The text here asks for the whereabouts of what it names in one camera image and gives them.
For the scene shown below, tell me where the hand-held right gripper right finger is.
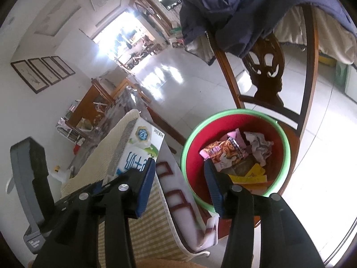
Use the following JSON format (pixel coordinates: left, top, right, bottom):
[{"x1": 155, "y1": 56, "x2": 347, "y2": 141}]
[{"x1": 203, "y1": 159, "x2": 325, "y2": 268}]

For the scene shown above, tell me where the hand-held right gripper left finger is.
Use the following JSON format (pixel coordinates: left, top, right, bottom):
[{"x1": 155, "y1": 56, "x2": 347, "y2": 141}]
[{"x1": 32, "y1": 158, "x2": 156, "y2": 268}]

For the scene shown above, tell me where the pink white snack wrapper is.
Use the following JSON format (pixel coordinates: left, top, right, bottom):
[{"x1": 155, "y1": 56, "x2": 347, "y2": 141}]
[{"x1": 199, "y1": 139, "x2": 249, "y2": 172}]

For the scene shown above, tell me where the white blue milk carton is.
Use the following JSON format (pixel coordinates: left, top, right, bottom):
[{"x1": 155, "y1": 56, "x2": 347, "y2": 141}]
[{"x1": 113, "y1": 117, "x2": 166, "y2": 180}]

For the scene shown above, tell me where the yellow snack wrapper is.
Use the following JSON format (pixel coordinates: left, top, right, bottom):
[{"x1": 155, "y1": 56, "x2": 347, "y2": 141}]
[{"x1": 229, "y1": 164, "x2": 269, "y2": 194}]

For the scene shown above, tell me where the red bin with green rim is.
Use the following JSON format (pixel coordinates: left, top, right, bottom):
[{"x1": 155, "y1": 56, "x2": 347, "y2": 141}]
[{"x1": 180, "y1": 109, "x2": 291, "y2": 213}]

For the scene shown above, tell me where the white book rack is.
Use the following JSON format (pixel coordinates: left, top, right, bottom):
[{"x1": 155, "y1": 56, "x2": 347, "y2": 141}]
[{"x1": 56, "y1": 119, "x2": 84, "y2": 143}]

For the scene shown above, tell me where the carved wooden chair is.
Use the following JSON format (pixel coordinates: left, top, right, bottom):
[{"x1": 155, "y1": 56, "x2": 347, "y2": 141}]
[{"x1": 205, "y1": 4, "x2": 320, "y2": 201}]

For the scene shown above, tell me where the wooden television cabinet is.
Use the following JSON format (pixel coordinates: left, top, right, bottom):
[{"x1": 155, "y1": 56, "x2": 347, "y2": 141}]
[{"x1": 167, "y1": 25, "x2": 186, "y2": 48}]

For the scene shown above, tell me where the yellow box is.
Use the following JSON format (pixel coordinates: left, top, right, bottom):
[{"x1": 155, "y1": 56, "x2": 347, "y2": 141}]
[{"x1": 318, "y1": 54, "x2": 338, "y2": 67}]

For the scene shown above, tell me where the blue jacket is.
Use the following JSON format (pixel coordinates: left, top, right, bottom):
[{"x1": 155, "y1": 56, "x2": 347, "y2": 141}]
[{"x1": 179, "y1": 0, "x2": 357, "y2": 71}]

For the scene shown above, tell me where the framed wall picture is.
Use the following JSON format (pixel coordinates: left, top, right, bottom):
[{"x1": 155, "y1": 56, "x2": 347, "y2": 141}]
[
  {"x1": 10, "y1": 60, "x2": 49, "y2": 94},
  {"x1": 52, "y1": 56, "x2": 76, "y2": 76},
  {"x1": 28, "y1": 58, "x2": 61, "y2": 86},
  {"x1": 42, "y1": 57, "x2": 70, "y2": 79}
]

